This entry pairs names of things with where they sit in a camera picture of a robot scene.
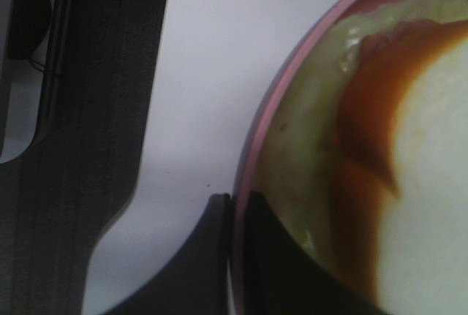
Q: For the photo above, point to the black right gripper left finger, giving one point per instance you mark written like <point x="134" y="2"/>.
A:
<point x="155" y="260"/>

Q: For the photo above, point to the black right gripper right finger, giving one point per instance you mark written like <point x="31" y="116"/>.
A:
<point x="280" y="278"/>

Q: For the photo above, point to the toast sandwich with lettuce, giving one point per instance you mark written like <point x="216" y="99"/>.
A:
<point x="365" y="160"/>

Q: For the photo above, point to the pink round plate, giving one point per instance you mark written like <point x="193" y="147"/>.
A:
<point x="259" y="128"/>

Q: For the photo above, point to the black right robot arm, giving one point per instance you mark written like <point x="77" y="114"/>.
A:
<point x="61" y="194"/>

